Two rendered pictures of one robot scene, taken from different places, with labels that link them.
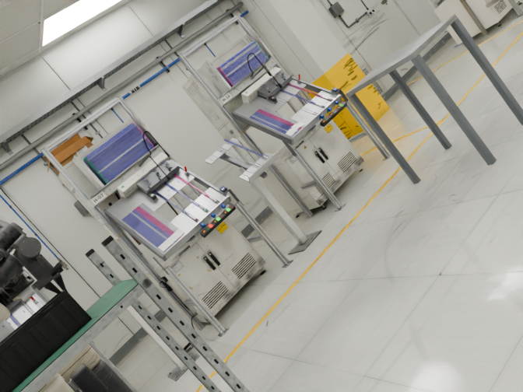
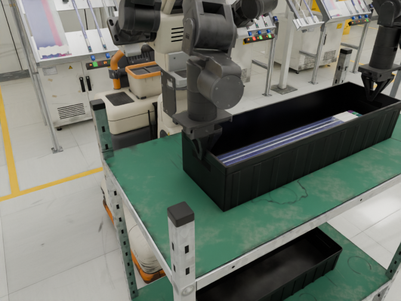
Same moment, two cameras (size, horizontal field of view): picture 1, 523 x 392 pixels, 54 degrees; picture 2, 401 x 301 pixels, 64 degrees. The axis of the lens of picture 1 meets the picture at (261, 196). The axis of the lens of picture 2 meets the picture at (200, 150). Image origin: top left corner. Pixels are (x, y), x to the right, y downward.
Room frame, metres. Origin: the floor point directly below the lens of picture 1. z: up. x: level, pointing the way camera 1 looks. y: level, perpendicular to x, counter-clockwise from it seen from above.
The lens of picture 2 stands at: (0.70, 1.19, 1.41)
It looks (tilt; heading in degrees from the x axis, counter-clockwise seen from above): 33 degrees down; 355
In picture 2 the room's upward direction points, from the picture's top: straight up
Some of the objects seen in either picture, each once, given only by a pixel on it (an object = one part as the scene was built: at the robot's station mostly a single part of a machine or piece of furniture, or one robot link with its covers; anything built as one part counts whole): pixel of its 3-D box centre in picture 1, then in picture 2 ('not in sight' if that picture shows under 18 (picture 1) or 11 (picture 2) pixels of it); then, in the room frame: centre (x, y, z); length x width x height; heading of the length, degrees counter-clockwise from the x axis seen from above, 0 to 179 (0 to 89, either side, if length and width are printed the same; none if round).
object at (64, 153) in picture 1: (80, 142); not in sight; (4.46, 0.90, 1.82); 0.68 x 0.30 x 0.20; 116
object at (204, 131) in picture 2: not in sight; (198, 140); (1.26, 1.15, 1.08); 0.07 x 0.07 x 0.09; 27
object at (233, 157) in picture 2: not in sight; (296, 143); (1.39, 0.89, 0.98); 0.51 x 0.07 x 0.03; 117
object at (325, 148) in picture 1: (298, 137); (319, 15); (4.80, -0.62, 0.65); 1.01 x 0.73 x 1.29; 26
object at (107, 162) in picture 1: (119, 153); not in sight; (4.24, 0.67, 1.52); 0.51 x 0.13 x 0.27; 116
